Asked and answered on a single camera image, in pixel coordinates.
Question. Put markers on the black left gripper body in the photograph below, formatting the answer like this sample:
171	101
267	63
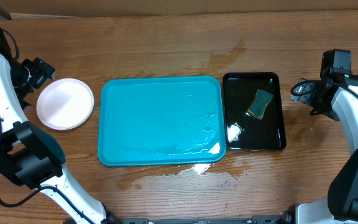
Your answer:
29	75

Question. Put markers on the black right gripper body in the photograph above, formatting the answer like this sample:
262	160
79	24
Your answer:
315	101

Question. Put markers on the green and yellow sponge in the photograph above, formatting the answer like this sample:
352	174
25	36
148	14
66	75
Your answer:
259	104

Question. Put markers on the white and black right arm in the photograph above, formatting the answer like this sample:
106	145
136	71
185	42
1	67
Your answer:
341	203

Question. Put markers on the black tray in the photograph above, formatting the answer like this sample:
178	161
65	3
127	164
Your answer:
244	132

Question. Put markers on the yellow plate with sauce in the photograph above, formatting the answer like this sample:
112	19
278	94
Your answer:
72	115

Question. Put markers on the black mounting rail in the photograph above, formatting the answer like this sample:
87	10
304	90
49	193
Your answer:
213	221

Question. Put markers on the white plate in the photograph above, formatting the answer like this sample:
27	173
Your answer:
58	94

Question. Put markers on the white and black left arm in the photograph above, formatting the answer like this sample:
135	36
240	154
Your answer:
28	155

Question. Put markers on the teal plastic tray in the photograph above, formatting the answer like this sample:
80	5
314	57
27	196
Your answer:
160	121

